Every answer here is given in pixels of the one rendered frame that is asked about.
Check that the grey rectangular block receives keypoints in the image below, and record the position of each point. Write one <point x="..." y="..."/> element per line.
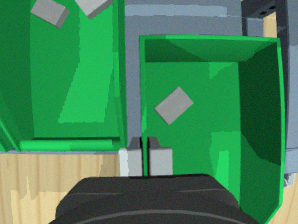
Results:
<point x="93" y="7"/>
<point x="173" y="105"/>
<point x="50" y="11"/>

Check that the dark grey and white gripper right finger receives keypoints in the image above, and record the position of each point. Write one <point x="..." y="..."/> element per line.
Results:
<point x="159" y="159"/>

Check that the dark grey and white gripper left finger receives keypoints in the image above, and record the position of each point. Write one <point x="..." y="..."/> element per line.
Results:
<point x="131" y="159"/>

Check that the green bin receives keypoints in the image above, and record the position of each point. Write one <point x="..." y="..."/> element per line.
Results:
<point x="58" y="89"/>
<point x="5" y="144"/>
<point x="235" y="130"/>

